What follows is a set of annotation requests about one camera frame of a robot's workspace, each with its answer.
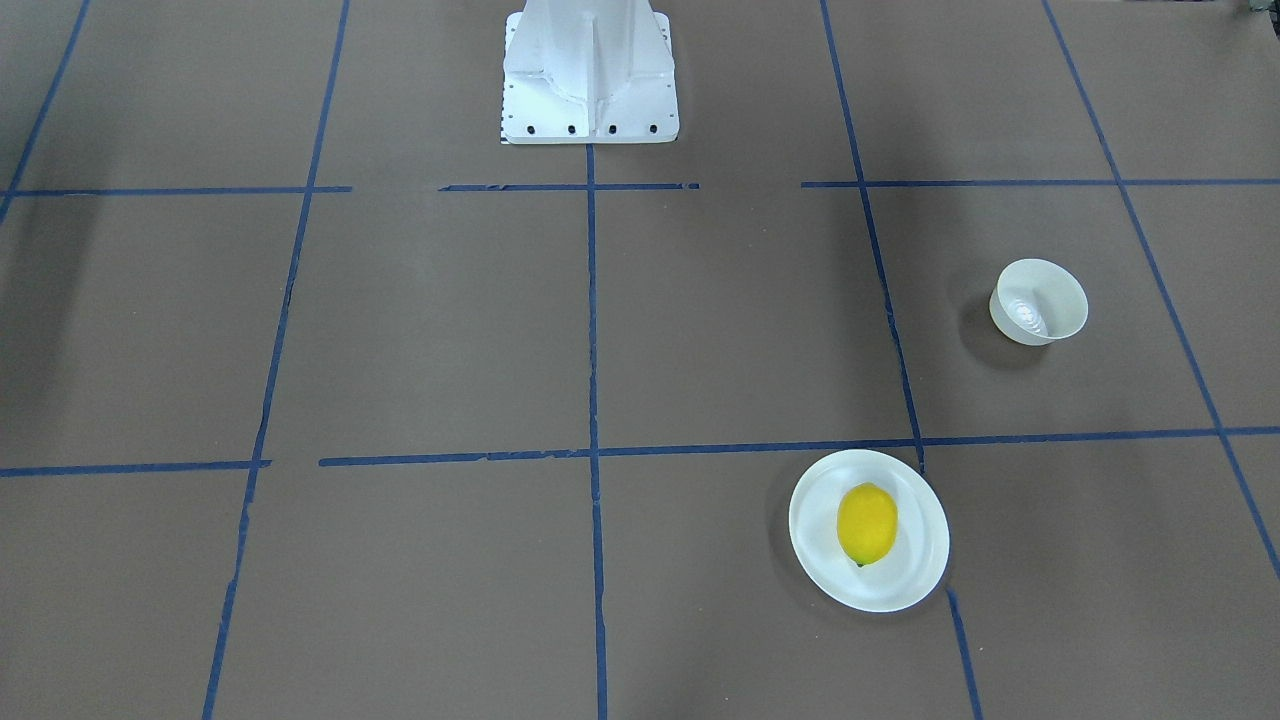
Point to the yellow lemon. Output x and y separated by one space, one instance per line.
867 523

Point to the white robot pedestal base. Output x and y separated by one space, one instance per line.
588 72

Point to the white plastic bowl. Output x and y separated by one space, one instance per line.
1036 302

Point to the white round plate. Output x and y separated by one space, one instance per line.
917 561

